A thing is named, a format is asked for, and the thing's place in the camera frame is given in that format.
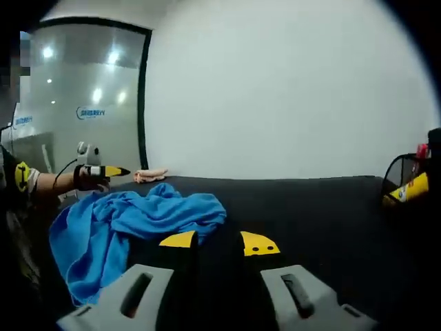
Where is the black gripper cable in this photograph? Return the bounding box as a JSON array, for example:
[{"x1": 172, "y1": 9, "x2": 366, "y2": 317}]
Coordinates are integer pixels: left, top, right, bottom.
[{"x1": 52, "y1": 157, "x2": 79, "y2": 190}]

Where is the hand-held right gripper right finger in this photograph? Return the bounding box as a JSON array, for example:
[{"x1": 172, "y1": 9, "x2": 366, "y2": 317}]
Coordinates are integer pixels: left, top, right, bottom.
[{"x1": 234, "y1": 230, "x2": 380, "y2": 331}]

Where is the pink folded cloth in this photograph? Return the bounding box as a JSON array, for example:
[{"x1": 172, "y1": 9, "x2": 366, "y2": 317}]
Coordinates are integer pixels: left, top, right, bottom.
[{"x1": 133, "y1": 168, "x2": 170, "y2": 184}]

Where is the person's left hand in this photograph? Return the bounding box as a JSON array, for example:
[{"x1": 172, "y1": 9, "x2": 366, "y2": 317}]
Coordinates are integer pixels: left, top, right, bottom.
[{"x1": 72, "y1": 164, "x2": 112, "y2": 193}]

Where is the black-framed glass partition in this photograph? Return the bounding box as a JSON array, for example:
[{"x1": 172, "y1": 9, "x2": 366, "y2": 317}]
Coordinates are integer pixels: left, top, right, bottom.
[{"x1": 19, "y1": 17, "x2": 153, "y2": 170}]

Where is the person's dark clothing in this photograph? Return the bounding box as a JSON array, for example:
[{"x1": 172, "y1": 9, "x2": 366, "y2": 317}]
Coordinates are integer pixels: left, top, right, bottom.
[{"x1": 0, "y1": 143, "x2": 52, "y2": 313}]

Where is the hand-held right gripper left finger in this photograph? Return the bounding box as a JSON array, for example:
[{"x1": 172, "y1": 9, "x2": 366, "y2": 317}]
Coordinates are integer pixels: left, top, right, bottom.
[{"x1": 57, "y1": 230, "x2": 199, "y2": 331}]

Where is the black mesh basket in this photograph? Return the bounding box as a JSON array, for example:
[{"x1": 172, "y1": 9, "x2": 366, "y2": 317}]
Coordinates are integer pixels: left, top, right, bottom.
[{"x1": 381, "y1": 152, "x2": 441, "y2": 208}]

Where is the yellow packet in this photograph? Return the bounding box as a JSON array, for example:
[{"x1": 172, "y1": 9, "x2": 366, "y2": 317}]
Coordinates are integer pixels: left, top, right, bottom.
[{"x1": 386, "y1": 171, "x2": 430, "y2": 205}]

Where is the blue cloth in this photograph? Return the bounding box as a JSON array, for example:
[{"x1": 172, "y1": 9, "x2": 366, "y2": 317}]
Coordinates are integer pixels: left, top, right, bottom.
[{"x1": 49, "y1": 182, "x2": 228, "y2": 307}]

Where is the blue logo sticker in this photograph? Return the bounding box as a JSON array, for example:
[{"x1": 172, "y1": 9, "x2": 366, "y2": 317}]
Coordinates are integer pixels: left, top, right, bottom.
[{"x1": 74, "y1": 105, "x2": 110, "y2": 122}]

